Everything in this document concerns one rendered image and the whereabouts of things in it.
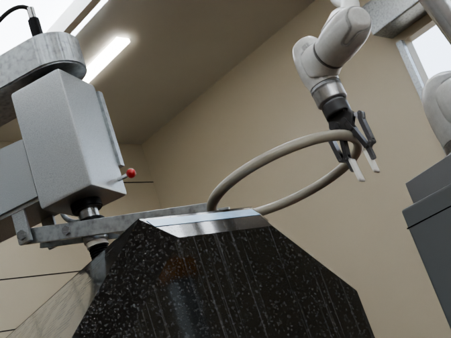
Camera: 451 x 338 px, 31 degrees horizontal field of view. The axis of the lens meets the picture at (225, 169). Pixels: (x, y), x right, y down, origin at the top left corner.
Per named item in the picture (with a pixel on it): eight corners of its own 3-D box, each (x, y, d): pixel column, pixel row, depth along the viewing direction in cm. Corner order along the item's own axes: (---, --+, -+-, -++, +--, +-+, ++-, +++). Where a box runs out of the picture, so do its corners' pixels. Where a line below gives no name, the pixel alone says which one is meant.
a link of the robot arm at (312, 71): (301, 98, 233) (323, 72, 223) (280, 53, 239) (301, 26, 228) (330, 94, 239) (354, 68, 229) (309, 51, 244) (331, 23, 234)
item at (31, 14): (33, 51, 280) (21, 9, 285) (41, 55, 283) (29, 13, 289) (43, 46, 278) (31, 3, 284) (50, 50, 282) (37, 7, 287)
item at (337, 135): (179, 211, 221) (175, 202, 222) (248, 231, 265) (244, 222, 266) (337, 120, 207) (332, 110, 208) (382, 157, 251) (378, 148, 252)
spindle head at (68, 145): (2, 238, 260) (-29, 114, 274) (43, 244, 280) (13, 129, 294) (94, 192, 249) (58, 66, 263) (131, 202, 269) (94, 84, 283)
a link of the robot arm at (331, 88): (321, 97, 238) (329, 115, 236) (304, 93, 230) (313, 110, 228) (345, 80, 233) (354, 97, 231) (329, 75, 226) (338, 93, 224)
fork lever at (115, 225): (11, 244, 260) (11, 228, 261) (47, 249, 277) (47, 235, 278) (209, 216, 233) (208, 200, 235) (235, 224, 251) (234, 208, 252)
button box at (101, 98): (101, 174, 274) (79, 100, 283) (105, 176, 277) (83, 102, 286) (121, 164, 272) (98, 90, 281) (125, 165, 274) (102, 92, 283)
